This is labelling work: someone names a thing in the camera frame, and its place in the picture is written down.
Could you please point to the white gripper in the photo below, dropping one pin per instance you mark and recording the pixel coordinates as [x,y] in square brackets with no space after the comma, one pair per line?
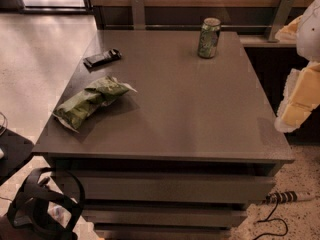
[309,34]

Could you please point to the green jalapeno chip bag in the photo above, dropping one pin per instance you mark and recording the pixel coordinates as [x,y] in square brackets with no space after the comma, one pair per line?
[100,93]

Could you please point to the green soda can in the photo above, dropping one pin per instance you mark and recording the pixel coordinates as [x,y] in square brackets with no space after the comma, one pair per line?
[209,36]

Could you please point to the striped power strip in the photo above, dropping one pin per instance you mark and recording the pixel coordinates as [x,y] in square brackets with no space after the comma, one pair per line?
[288,197]

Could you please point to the grey drawer cabinet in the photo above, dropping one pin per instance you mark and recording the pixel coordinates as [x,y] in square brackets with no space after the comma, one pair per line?
[180,156]

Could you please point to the black VR headset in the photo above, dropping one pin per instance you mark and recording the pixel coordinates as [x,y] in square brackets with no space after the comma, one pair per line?
[29,208]

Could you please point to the black side table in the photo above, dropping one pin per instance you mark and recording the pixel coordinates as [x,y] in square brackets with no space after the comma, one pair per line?
[17,151]

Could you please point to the right metal rail bracket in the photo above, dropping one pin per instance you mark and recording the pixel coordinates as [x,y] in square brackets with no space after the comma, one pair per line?
[278,20]

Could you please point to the metal rail bracket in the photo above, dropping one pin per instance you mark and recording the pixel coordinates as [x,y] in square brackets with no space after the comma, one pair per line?
[138,14]
[278,20]

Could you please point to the left metal rail bracket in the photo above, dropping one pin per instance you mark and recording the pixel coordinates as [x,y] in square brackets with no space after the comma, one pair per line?
[138,14]

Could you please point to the horizontal metal rail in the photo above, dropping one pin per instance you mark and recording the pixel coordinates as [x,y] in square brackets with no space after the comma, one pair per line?
[237,28]

